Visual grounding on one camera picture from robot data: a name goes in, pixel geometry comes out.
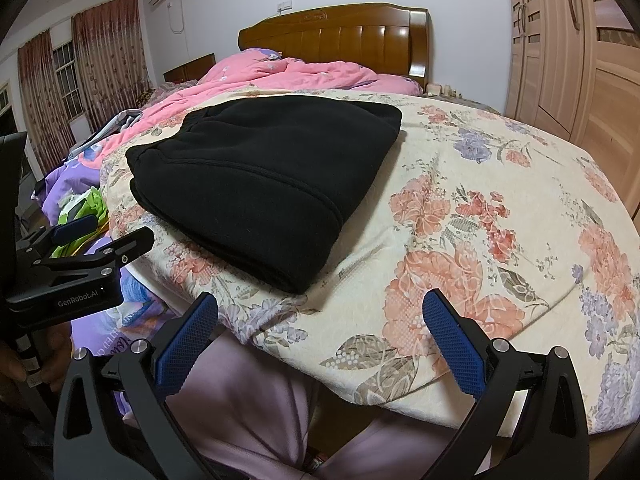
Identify black pants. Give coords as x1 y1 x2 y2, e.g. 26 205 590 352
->
126 94 402 294

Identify person left hand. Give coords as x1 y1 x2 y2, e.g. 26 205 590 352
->
0 320 74 394

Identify green patterned cloth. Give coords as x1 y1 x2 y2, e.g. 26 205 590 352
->
52 186 108 258

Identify purple bedsheet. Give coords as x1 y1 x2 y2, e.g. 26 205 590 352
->
32 162 174 356

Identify lilac trousers of person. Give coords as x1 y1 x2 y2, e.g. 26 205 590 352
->
167 332 454 479

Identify grey striped garment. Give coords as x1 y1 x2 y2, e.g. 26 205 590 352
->
66 108 142 162

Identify floral cream bedspread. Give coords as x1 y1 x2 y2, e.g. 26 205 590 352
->
100 90 639 434

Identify brown floral curtain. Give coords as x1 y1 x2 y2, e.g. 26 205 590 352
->
72 0 151 131

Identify barred window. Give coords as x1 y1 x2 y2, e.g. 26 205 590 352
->
53 41 84 122

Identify wooden headboard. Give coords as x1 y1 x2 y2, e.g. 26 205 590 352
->
163 53 216 84
238 2 431 87

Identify pink quilt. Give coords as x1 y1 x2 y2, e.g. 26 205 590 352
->
79 48 423 169

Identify wooden wardrobe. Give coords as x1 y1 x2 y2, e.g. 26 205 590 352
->
506 0 639 214

